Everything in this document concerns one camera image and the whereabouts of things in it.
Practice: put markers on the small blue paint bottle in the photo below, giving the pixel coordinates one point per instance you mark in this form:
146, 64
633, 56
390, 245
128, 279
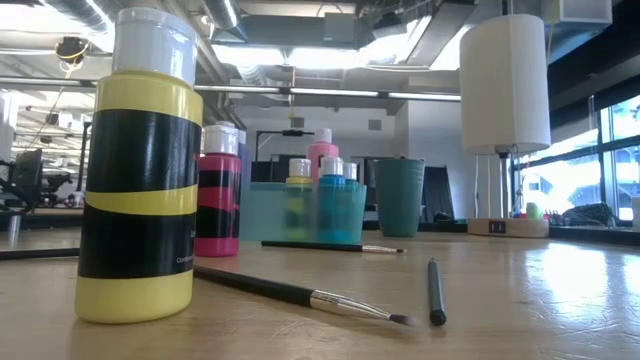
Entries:
331, 200

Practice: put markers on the small golden yellow paint bottle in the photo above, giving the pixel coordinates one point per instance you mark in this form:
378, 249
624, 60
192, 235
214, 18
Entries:
299, 200

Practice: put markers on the large pink paint bottle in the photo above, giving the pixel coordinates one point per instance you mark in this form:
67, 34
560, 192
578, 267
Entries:
322, 150

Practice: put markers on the large purple paint bottle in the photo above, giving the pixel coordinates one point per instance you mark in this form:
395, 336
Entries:
246, 160

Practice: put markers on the small magenta paint bottle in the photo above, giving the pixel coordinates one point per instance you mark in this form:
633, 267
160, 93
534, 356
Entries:
218, 200

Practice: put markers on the small lemon yellow paint bottle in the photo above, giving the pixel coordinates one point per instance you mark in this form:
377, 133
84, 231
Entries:
140, 200

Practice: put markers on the black monitor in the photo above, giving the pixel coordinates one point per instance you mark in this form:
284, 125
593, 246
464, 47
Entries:
270, 170

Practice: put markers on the grey hanging box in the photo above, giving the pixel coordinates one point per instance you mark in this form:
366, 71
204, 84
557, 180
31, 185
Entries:
297, 122

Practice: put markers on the teal translucent plastic tray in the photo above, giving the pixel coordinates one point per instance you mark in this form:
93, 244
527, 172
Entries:
265, 212

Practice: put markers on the dark green cup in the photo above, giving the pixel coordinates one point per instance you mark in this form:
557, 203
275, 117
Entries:
400, 200

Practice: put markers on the ceiling light bar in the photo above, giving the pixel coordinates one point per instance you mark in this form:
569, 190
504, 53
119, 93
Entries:
350, 92

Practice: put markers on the black chair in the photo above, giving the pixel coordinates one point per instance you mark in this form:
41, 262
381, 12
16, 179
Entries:
437, 195

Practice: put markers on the white shade wooden lamp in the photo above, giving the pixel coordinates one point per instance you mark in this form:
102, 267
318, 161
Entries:
505, 85

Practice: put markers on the light green cup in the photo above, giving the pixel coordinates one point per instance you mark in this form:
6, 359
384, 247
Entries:
534, 211

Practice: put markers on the black ceiling device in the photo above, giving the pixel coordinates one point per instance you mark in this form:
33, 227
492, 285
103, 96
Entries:
71, 48

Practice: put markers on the window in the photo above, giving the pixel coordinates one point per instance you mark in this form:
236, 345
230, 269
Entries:
620, 175

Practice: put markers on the white ceiling unit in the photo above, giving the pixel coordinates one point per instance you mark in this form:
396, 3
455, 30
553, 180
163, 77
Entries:
580, 10

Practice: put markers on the black camera rig frame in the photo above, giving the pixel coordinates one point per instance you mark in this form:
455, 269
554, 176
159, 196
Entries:
280, 133

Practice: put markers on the grey wall vent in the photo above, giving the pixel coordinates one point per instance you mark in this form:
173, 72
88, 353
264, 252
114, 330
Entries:
374, 124

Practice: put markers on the silver ceiling duct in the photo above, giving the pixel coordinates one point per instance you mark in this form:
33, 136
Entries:
220, 12

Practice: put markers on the black aluminium table frame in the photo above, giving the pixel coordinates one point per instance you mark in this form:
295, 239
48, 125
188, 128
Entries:
595, 235

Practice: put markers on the silver metal post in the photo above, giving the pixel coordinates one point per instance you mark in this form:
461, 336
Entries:
15, 230

